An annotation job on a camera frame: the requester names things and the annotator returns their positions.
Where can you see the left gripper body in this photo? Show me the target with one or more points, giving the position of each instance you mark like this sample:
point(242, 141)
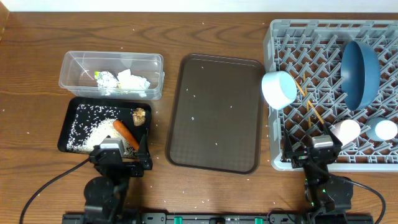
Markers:
point(125, 164)

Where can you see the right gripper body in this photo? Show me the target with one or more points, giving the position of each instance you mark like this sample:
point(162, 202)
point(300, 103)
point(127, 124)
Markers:
point(311, 157)

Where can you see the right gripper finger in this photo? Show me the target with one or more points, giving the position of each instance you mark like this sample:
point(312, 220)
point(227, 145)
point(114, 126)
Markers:
point(327, 131)
point(287, 149)

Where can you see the pink cup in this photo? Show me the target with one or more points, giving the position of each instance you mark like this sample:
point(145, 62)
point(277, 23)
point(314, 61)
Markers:
point(346, 131)

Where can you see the orange carrot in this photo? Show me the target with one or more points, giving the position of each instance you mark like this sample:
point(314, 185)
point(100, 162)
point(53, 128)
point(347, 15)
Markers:
point(126, 134)

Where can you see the brown food scrap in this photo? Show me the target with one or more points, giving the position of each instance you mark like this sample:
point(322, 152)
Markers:
point(139, 116)

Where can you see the small blue bowl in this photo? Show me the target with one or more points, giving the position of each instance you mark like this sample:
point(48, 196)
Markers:
point(381, 129)

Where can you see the light blue rice bowl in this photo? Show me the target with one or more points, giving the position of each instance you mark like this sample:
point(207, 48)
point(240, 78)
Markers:
point(279, 89)

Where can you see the dark blue plate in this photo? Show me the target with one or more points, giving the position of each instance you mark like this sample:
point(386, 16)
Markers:
point(361, 75)

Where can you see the white napkin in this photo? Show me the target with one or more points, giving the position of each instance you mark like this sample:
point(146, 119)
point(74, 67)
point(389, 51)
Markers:
point(128, 83)

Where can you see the yellow snack wrapper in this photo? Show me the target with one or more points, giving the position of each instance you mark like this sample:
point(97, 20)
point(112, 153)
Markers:
point(106, 82)

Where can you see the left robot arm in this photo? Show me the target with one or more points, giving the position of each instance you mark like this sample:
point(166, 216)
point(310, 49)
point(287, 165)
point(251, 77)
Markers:
point(105, 195)

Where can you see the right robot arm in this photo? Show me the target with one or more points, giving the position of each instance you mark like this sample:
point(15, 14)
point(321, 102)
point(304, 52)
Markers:
point(330, 196)

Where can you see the grey dishwasher rack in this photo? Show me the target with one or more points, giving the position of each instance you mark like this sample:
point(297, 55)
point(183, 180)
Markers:
point(315, 47)

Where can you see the spilled white rice pile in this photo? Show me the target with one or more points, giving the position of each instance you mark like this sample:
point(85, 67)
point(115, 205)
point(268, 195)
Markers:
point(93, 123)

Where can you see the black plastic tray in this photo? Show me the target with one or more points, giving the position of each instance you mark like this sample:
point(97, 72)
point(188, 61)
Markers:
point(136, 131)

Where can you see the brown serving tray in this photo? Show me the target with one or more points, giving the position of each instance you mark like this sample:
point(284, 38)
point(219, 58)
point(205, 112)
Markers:
point(216, 121)

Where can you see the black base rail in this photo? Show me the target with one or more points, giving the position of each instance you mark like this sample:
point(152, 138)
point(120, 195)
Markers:
point(272, 218)

